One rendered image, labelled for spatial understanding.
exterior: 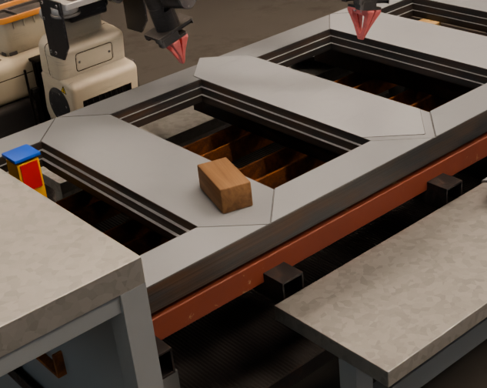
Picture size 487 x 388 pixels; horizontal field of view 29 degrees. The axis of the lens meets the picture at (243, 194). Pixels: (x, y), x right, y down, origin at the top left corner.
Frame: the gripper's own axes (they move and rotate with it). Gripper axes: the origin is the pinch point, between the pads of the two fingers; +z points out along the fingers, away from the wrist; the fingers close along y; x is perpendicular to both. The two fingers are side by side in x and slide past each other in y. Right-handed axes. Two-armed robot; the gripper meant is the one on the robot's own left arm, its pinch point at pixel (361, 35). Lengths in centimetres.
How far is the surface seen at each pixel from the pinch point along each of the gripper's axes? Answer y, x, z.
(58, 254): -107, -44, 15
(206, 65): -17.4, 34.8, 12.6
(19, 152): -76, 24, 24
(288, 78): -11.5, 11.0, 11.4
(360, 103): -12.8, -13.1, 11.8
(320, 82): -9.3, 2.8, 10.9
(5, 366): -119, -52, 24
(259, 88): -19.6, 12.2, 13.3
